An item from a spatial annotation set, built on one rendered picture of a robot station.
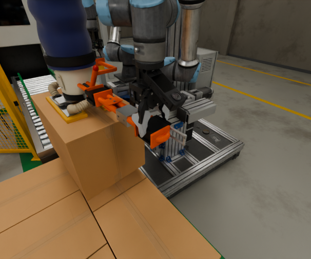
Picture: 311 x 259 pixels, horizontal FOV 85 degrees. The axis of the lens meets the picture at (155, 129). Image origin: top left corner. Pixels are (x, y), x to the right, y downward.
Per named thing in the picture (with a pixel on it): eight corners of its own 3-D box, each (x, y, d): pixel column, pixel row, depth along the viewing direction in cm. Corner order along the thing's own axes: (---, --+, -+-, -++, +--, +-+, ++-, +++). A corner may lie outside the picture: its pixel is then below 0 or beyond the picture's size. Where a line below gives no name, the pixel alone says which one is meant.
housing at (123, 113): (115, 119, 62) (114, 109, 60) (131, 113, 66) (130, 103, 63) (126, 128, 58) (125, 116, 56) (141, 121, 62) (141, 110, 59)
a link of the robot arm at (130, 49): (133, 65, 134) (132, 47, 126) (118, 64, 137) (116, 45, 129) (138, 61, 144) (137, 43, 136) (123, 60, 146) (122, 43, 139)
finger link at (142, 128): (132, 130, 53) (140, 102, 50) (144, 139, 50) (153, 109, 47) (124, 130, 51) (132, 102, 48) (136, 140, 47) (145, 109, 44)
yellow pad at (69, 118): (46, 99, 98) (42, 91, 95) (64, 95, 103) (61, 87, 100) (67, 124, 78) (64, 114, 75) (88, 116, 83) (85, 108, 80)
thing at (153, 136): (134, 135, 54) (133, 123, 51) (152, 127, 58) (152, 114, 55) (152, 149, 49) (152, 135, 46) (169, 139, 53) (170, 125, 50)
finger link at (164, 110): (160, 113, 59) (153, 93, 52) (173, 120, 56) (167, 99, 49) (155, 119, 58) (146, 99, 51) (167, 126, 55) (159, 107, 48)
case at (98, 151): (52, 145, 125) (30, 95, 102) (101, 125, 147) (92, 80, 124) (87, 201, 89) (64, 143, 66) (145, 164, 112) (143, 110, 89)
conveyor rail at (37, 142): (15, 88, 287) (10, 76, 276) (19, 87, 290) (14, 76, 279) (45, 169, 142) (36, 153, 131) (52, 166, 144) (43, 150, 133)
